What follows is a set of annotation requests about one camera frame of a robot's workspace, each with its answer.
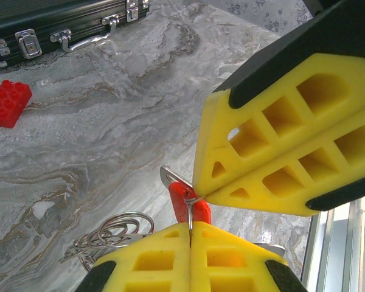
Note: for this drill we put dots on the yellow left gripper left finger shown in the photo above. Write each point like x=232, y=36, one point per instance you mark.
x=121, y=273

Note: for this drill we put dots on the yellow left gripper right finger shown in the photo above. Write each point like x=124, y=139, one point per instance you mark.
x=252, y=273

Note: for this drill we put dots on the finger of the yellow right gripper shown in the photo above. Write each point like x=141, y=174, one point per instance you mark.
x=261, y=100
x=295, y=197

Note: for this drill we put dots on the silver split keyring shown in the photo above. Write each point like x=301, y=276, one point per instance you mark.
x=190, y=219

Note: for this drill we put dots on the red plastic key tag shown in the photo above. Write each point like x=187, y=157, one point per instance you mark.
x=178, y=203

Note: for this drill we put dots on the red toy building brick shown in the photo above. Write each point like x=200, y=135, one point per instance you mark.
x=7, y=105

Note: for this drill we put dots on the black aluminium carrying case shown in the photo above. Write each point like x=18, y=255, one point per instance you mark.
x=48, y=18

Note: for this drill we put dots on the aluminium mounting rail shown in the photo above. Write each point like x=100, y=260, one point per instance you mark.
x=322, y=243

